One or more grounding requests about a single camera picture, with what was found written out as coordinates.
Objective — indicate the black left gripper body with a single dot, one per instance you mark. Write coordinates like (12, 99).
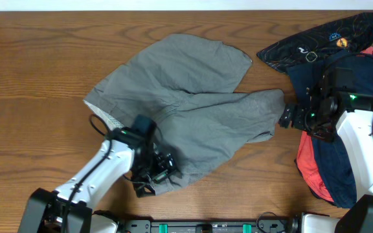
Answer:
(164, 166)

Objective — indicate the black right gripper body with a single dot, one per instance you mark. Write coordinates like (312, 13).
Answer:
(305, 118)

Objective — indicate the grey shorts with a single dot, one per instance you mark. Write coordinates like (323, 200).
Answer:
(187, 86)

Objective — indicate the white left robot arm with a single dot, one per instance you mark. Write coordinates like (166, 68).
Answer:
(70, 207)

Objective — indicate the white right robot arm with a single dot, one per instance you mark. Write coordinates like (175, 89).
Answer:
(336, 109)

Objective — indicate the red garment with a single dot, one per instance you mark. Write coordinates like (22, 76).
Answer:
(308, 168)

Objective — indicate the navy blue garment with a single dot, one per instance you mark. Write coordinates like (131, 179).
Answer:
(332, 158)

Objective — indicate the black patterned shorts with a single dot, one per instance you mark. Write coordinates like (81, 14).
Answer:
(353, 34)

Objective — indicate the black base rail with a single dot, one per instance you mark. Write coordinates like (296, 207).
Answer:
(206, 226)

